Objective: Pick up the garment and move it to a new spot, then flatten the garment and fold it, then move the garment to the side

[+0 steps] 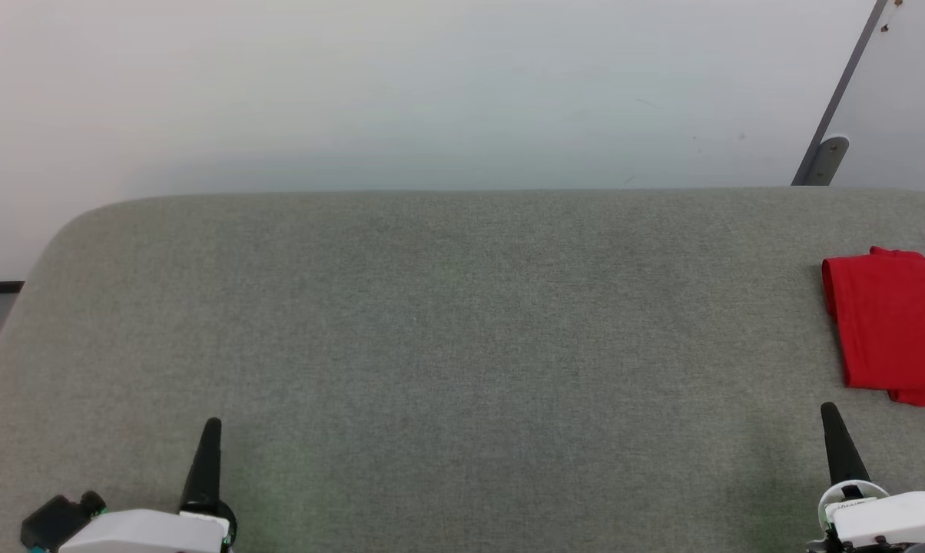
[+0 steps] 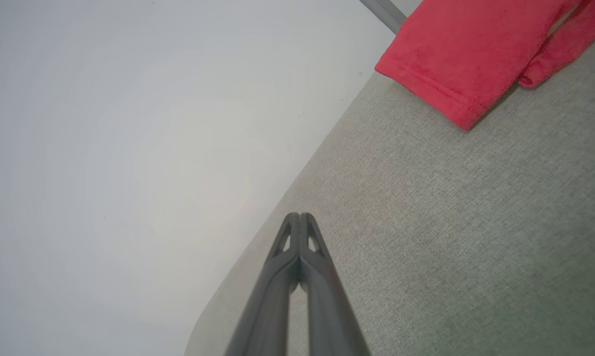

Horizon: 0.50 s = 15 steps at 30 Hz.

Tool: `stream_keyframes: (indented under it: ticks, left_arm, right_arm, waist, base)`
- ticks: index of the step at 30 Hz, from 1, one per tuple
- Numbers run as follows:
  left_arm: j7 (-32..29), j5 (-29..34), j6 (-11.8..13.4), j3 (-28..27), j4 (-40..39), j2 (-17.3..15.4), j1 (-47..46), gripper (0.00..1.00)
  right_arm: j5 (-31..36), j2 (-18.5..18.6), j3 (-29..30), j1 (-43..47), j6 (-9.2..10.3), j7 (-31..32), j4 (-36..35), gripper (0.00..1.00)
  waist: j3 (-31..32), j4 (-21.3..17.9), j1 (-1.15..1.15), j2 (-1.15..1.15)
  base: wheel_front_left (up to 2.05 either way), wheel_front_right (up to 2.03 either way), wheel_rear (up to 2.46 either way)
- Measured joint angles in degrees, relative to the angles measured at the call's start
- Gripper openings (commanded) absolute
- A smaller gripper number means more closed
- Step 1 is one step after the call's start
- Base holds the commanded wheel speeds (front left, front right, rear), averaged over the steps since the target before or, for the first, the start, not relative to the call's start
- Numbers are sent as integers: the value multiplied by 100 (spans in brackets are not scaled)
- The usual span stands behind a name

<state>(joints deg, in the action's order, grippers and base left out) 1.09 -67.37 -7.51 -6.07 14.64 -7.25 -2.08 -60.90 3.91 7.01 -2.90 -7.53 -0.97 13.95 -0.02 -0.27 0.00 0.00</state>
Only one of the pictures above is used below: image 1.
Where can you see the rounded post foot bracket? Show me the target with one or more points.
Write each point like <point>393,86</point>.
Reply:
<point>830,161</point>

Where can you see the red and white T-shirt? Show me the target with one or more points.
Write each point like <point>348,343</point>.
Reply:
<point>893,322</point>

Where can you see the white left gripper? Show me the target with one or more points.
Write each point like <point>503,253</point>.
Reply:
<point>147,534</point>

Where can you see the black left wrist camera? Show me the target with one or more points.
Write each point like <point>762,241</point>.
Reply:
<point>55,521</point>

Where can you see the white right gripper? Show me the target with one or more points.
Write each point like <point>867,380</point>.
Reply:
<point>900,518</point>

